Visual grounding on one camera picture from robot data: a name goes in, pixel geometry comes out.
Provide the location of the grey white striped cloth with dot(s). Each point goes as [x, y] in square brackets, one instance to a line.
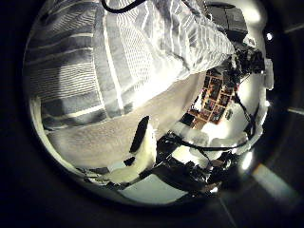
[95, 63]

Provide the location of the wooden cubby shelf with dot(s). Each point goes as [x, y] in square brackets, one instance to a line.
[212, 98]

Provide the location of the large black case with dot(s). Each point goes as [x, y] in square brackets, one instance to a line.
[228, 19]

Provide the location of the small white box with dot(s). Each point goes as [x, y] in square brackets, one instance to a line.
[251, 41]

